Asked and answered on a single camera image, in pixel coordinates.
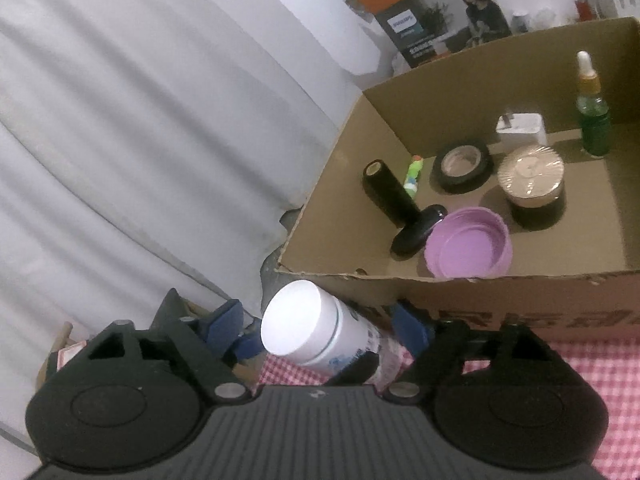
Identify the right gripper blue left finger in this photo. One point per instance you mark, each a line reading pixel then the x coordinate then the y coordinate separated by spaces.
pixel 202 345

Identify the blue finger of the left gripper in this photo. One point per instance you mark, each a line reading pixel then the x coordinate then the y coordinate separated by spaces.
pixel 247 346

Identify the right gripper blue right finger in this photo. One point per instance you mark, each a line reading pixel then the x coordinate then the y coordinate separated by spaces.
pixel 437 348

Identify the white pill bottle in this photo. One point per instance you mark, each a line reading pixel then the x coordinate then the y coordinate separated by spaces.
pixel 314 330

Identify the purple plastic lid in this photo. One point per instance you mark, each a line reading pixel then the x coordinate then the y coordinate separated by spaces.
pixel 472 242

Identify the green patterned lip balm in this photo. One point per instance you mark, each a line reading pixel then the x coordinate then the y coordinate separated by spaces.
pixel 411 183

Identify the black cylindrical tube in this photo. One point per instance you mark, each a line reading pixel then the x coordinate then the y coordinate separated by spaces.
pixel 390 189

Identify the black tape roll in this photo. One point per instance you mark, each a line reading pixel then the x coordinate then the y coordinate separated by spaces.
pixel 463 167

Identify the gold lid dark jar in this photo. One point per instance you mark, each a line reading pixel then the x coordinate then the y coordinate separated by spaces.
pixel 532 179

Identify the white USB charger plug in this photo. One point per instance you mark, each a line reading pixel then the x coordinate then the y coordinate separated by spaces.
pixel 521 129

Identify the green dropper bottle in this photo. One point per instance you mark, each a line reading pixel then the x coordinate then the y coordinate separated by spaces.
pixel 593 110

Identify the brown cardboard box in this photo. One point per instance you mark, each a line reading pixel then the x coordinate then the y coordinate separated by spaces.
pixel 576 276

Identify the red white checkered tablecloth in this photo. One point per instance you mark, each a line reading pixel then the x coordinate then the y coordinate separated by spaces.
pixel 612 369

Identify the white curtain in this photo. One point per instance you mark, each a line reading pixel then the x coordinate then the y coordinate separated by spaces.
pixel 149 145

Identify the Philips product box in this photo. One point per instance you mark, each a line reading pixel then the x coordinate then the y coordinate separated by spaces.
pixel 425 30

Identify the red bottle in background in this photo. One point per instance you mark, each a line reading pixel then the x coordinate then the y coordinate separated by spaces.
pixel 584 11

